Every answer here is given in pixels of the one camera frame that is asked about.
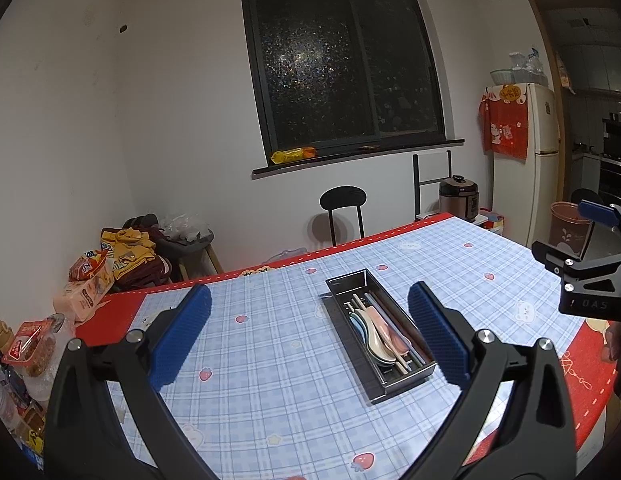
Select colourful packaging box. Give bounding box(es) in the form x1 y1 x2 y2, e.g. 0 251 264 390
477 207 505 237

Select person's right hand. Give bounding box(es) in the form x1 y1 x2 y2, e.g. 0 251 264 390
601 321 621 366

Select blue plaid tablecloth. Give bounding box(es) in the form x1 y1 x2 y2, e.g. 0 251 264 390
73 212 621 466

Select wooden door frame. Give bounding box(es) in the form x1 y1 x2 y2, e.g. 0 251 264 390
525 0 621 161

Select bottle with tan cap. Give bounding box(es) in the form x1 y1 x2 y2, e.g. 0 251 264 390
0 318 15 361

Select white fridge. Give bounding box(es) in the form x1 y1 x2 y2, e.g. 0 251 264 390
483 82 561 248

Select pink spoon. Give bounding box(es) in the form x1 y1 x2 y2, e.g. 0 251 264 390
365 306 409 356

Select crumpled clear plastic bags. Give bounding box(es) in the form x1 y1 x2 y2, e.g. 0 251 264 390
508 47 550 87

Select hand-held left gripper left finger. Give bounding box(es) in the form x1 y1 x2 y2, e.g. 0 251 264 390
43 284 214 480

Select light blue spoon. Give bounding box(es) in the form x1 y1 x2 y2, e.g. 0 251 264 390
349 310 371 341

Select yellow snack packet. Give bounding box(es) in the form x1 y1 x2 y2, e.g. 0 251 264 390
270 146 317 165

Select brown trash bin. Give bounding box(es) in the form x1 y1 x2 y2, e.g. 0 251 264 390
549 201 591 256

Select pile of pastel chopsticks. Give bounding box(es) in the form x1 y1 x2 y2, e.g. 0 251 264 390
345 294 426 376

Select black window sill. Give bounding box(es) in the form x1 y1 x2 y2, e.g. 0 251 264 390
250 137 465 181

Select clear plastic bag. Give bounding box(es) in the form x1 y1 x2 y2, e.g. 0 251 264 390
158 212 204 241

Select black metal frame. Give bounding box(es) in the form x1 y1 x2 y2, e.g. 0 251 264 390
412 150 454 221

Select black round-back chair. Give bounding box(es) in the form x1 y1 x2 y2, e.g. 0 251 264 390
319 186 367 247
571 188 605 211

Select dark sliding window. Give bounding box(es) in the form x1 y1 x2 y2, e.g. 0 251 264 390
239 0 447 158

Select kitchen stove counter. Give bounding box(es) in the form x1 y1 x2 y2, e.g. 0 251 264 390
571 142 621 201

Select dark rice cooker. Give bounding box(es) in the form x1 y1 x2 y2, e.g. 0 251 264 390
438 175 480 223

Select perforated metal cutlery tray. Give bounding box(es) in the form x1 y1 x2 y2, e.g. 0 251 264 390
325 268 438 406

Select red snack bag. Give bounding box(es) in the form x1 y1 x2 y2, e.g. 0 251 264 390
69 249 111 282

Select yellow and maroon bag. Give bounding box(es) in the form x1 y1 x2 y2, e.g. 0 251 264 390
100 214 174 291

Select red printed cloth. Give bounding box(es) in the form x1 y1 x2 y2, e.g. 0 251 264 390
479 84 530 161

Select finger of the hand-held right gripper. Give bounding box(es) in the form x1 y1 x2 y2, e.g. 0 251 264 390
577 199 621 233
531 240 621 291

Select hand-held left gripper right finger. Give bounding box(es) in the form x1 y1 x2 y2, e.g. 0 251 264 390
408 281 577 480

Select cream spoon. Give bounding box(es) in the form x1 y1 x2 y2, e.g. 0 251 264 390
371 332 397 364

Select grey round stool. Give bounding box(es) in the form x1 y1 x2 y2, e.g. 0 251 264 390
158 227 225 281

